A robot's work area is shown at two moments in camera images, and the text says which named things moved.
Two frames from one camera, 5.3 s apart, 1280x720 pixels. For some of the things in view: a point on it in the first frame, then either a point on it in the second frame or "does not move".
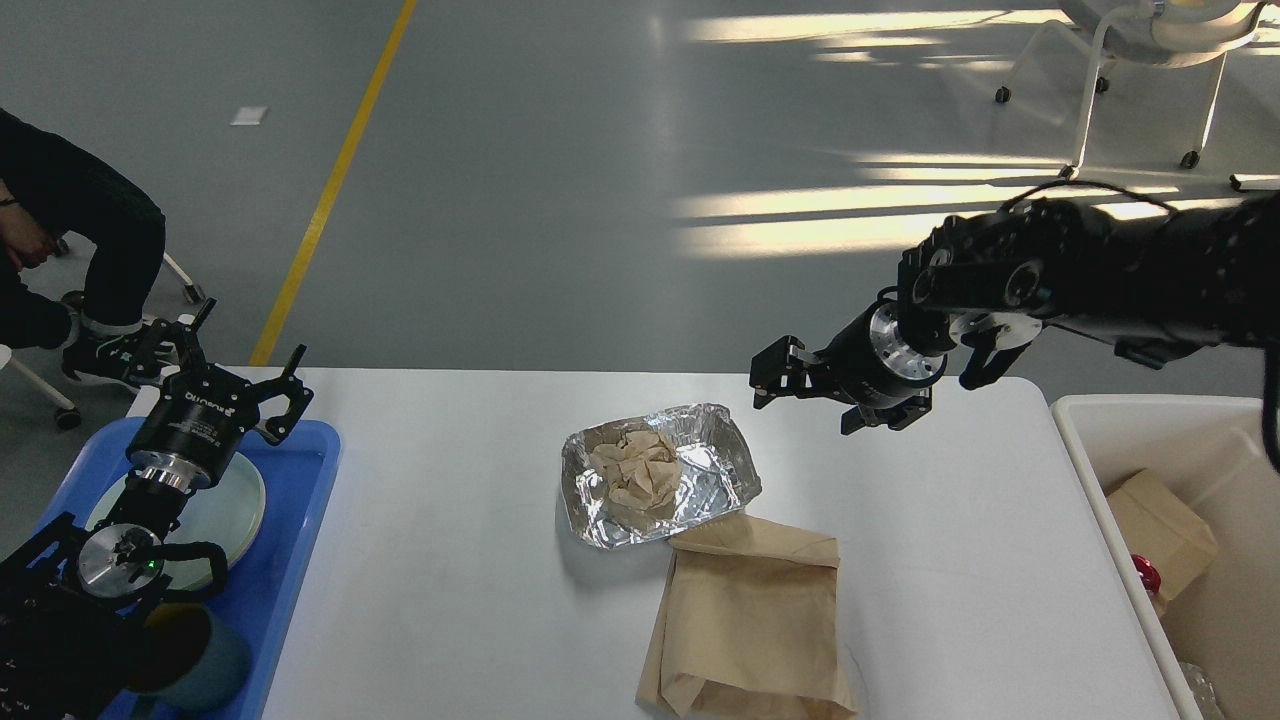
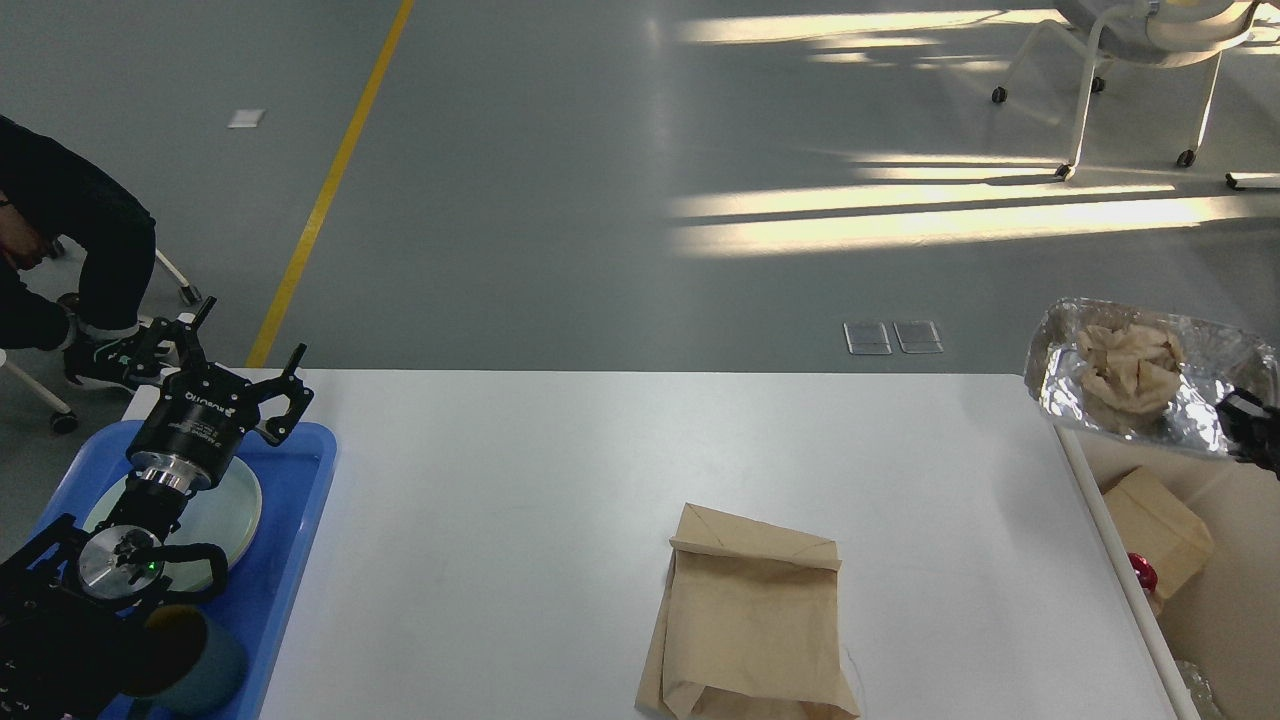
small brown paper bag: [1157, 522] does not move
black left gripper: [201, 410] does not move
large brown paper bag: [748, 627] does not move
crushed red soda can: [1148, 574] does not move
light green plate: [229, 512] does not move
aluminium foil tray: [657, 477] -> [1216, 359]
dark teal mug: [188, 659] does not move
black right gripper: [870, 361] -> [1249, 427]
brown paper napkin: [642, 472] -> [1130, 366]
